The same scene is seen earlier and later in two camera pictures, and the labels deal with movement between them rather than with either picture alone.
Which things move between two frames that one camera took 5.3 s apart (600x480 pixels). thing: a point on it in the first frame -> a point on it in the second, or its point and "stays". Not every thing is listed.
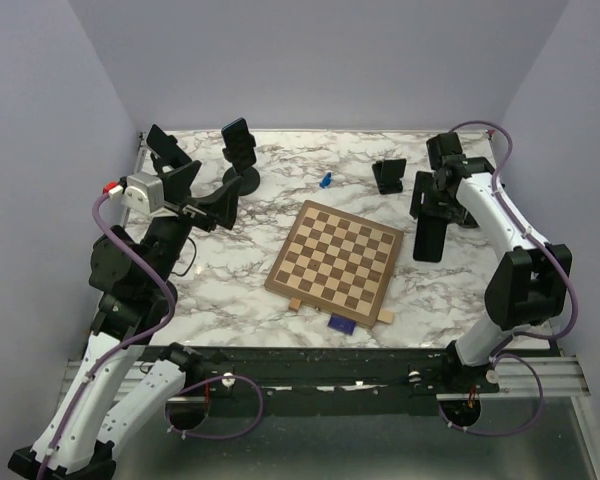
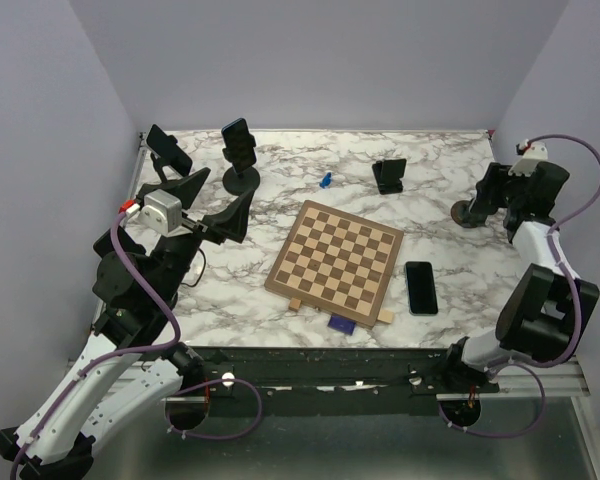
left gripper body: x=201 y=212 -> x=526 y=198
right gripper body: x=443 y=201 -> x=514 y=185
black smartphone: x=429 y=239 -> x=420 y=288
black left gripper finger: x=221 y=203 -> x=231 y=224
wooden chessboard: x=336 y=263 stays
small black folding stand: x=388 y=174 stays
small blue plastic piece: x=326 y=180 stays
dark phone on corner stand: x=166 y=148 stays
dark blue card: x=342 y=324 stays
